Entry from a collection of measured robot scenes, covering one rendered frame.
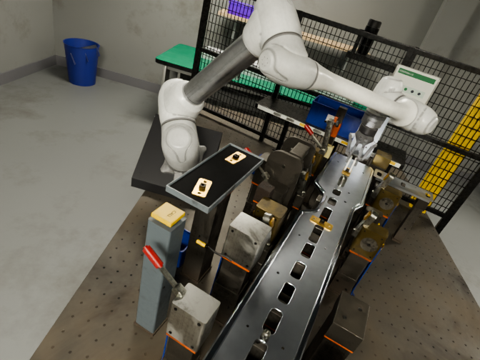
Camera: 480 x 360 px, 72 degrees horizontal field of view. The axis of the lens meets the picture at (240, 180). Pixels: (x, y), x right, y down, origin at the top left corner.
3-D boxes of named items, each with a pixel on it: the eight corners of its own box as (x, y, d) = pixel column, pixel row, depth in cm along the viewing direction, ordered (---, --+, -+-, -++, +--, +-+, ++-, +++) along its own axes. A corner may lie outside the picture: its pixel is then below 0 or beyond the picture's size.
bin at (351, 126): (354, 142, 185) (364, 121, 178) (304, 121, 193) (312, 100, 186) (358, 133, 199) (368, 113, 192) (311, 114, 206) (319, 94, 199)
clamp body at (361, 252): (352, 305, 132) (396, 243, 114) (325, 289, 136) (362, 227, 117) (355, 293, 138) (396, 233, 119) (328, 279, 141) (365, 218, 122)
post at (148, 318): (152, 336, 102) (170, 233, 79) (133, 323, 104) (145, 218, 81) (168, 318, 108) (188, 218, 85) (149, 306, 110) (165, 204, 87)
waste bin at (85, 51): (108, 82, 432) (109, 42, 405) (92, 91, 397) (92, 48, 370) (76, 73, 431) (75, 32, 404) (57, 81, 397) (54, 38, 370)
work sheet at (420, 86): (410, 131, 188) (441, 78, 171) (371, 116, 194) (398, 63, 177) (411, 130, 189) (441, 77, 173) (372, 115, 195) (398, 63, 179)
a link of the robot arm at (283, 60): (324, 78, 103) (315, 41, 106) (282, 64, 92) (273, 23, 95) (294, 98, 113) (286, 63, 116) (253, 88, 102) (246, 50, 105)
